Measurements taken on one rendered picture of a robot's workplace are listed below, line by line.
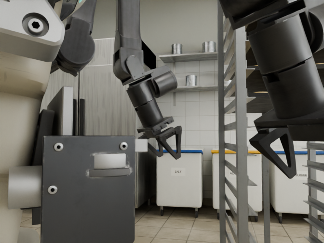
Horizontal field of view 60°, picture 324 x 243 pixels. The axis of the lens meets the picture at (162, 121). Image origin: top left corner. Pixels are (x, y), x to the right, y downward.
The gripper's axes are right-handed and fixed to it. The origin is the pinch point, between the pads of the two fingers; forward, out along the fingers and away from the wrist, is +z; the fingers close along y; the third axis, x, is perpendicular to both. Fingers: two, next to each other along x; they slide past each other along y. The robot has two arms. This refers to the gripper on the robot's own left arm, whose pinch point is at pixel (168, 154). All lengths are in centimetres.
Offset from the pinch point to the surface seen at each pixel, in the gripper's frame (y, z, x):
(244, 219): 2.1, 30.5, -14.8
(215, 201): 189, 128, -108
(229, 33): 37, -24, -70
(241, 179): 2.3, 19.4, -19.9
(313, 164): 27, 50, -79
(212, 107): 244, 46, -192
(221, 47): 53, -20, -77
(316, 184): 25, 58, -74
